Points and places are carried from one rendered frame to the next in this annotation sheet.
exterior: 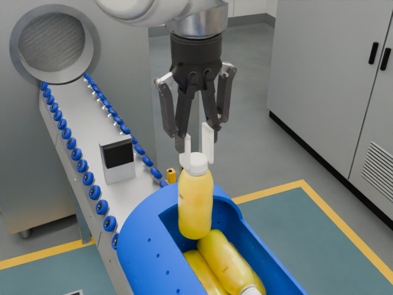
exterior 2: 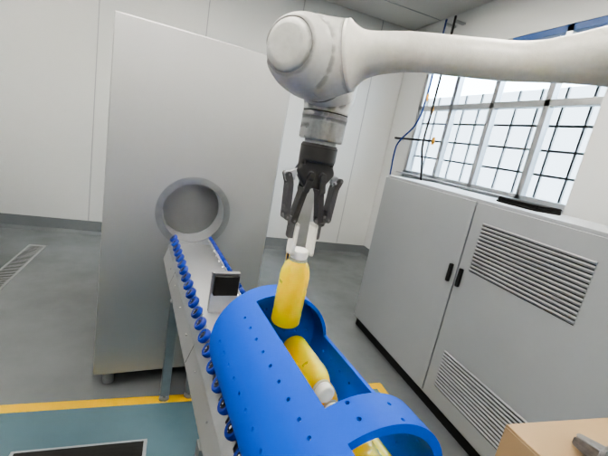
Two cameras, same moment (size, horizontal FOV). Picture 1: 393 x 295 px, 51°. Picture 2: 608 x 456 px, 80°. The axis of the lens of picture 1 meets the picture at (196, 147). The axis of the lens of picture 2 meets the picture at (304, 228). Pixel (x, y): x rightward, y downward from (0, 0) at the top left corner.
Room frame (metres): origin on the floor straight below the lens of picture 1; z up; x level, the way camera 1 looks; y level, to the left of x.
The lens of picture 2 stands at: (-0.18, -0.01, 1.58)
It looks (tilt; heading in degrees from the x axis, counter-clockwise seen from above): 13 degrees down; 1
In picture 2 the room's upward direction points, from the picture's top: 11 degrees clockwise
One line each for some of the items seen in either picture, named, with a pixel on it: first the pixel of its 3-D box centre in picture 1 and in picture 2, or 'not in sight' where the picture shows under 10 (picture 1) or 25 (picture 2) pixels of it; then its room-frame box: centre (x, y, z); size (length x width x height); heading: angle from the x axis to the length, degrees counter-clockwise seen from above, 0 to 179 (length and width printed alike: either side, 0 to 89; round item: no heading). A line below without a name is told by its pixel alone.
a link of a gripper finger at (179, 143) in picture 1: (175, 140); (287, 224); (0.56, 0.04, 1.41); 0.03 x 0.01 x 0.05; 118
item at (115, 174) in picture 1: (119, 161); (224, 292); (1.05, 0.25, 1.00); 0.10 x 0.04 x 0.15; 118
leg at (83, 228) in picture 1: (77, 200); (168, 351); (1.64, 0.63, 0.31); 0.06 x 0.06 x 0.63; 28
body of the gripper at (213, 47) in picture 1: (196, 60); (316, 166); (0.58, 0.00, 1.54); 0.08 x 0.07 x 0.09; 118
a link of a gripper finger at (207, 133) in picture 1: (207, 143); (311, 239); (0.59, -0.02, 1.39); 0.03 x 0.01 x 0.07; 28
